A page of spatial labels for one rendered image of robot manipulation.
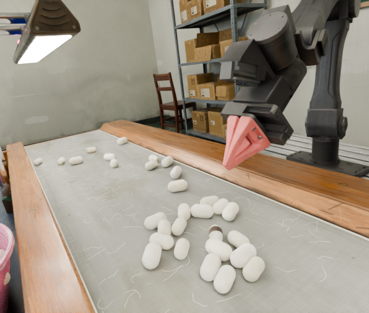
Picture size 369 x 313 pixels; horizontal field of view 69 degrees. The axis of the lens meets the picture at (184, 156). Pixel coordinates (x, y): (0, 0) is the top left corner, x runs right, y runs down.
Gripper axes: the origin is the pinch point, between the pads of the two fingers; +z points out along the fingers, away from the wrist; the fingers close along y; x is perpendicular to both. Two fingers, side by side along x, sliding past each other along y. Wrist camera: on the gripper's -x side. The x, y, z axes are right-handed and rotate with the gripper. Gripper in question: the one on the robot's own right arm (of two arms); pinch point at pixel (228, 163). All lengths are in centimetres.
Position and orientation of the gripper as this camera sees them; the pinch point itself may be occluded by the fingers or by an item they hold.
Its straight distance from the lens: 41.2
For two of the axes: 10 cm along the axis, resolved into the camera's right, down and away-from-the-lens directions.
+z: -5.5, 8.2, -1.8
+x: 6.2, 5.4, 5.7
